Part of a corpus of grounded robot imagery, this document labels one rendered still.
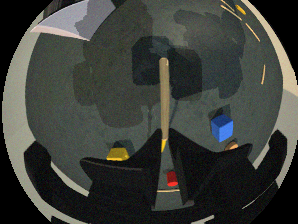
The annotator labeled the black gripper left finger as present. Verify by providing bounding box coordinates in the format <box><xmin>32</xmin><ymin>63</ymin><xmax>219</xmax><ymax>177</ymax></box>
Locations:
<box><xmin>80</xmin><ymin>128</ymin><xmax>162</xmax><ymax>209</ymax></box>

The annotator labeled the yellow cord with tan wooden stick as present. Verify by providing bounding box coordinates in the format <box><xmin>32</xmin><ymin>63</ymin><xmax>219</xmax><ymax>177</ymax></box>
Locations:
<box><xmin>160</xmin><ymin>57</ymin><xmax>169</xmax><ymax>151</ymax></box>

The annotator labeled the blue cube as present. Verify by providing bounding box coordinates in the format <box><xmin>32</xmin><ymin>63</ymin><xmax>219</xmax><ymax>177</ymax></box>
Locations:
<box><xmin>212</xmin><ymin>115</ymin><xmax>233</xmax><ymax>141</ymax></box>

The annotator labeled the orange flat disc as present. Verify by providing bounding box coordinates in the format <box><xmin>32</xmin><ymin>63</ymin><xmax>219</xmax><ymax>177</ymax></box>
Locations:
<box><xmin>225</xmin><ymin>141</ymin><xmax>238</xmax><ymax>151</ymax></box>

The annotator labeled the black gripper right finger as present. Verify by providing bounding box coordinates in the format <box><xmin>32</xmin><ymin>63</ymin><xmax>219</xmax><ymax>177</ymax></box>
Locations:
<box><xmin>168</xmin><ymin>128</ymin><xmax>253</xmax><ymax>205</ymax></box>

